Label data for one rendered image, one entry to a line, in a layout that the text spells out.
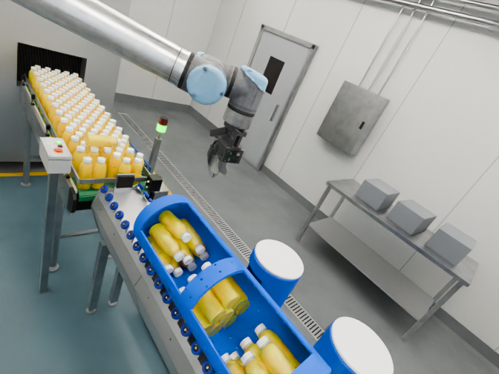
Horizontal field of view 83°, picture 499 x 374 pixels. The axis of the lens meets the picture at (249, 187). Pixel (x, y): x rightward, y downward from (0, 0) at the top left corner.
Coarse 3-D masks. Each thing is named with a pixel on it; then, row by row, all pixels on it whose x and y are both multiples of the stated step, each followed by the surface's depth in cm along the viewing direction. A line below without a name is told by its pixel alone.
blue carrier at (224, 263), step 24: (144, 216) 116; (192, 216) 137; (144, 240) 114; (216, 240) 125; (216, 264) 99; (240, 264) 104; (168, 288) 103; (192, 288) 95; (192, 312) 93; (264, 312) 108; (216, 336) 106; (240, 336) 108; (288, 336) 101; (216, 360) 85; (312, 360) 81
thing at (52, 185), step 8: (48, 176) 151; (56, 176) 151; (48, 184) 152; (56, 184) 154; (48, 192) 153; (56, 192) 156; (48, 200) 156; (48, 208) 158; (48, 216) 161; (48, 224) 164; (48, 232) 167; (48, 240) 170; (48, 248) 173; (48, 256) 177; (48, 264) 180; (40, 272) 183; (48, 272) 184; (40, 280) 185; (40, 288) 187
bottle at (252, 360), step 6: (252, 360) 87; (258, 360) 87; (246, 366) 86; (252, 366) 85; (258, 366) 85; (264, 366) 86; (246, 372) 85; (252, 372) 84; (258, 372) 83; (264, 372) 84
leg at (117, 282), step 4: (116, 268) 187; (116, 272) 187; (116, 276) 188; (120, 276) 188; (116, 280) 188; (120, 280) 190; (112, 284) 193; (116, 284) 189; (120, 284) 192; (112, 288) 194; (116, 288) 192; (120, 288) 195; (112, 292) 194; (116, 292) 194; (112, 296) 195; (116, 296) 197; (112, 300) 197; (116, 300) 199; (108, 304) 199; (112, 304) 200
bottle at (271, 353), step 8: (264, 344) 88; (272, 344) 87; (264, 352) 86; (272, 352) 85; (280, 352) 86; (264, 360) 85; (272, 360) 84; (280, 360) 84; (288, 360) 85; (272, 368) 83; (280, 368) 83; (288, 368) 83
